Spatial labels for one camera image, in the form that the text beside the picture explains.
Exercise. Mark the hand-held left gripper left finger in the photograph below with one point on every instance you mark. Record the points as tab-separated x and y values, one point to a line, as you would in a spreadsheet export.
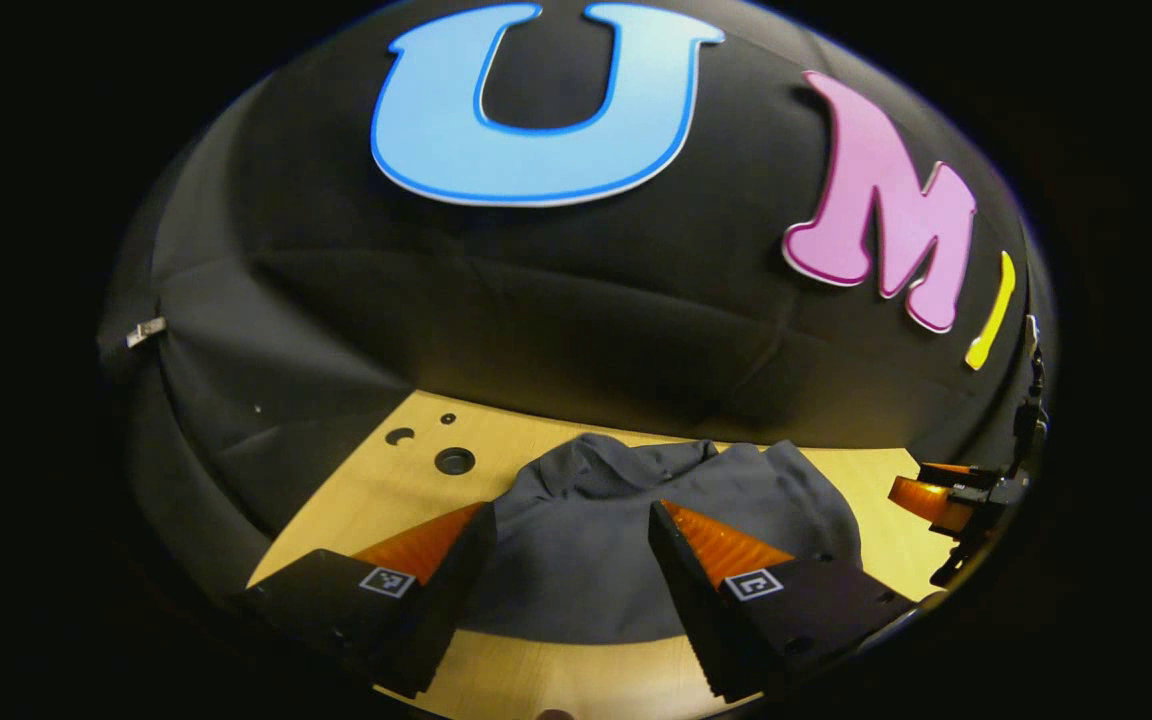
456	585

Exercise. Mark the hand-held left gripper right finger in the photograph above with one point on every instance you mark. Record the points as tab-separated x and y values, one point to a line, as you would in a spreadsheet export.
686	580

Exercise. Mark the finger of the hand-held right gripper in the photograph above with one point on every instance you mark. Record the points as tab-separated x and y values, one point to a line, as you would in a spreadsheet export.
926	500
961	473

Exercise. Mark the dark grey collared shirt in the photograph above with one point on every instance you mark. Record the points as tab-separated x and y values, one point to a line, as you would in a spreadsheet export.
576	540

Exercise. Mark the black backdrop cloth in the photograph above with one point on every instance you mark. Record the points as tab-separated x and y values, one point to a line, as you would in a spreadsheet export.
536	300

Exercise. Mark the silver metal clip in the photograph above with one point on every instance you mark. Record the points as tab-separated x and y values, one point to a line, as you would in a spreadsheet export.
145	331

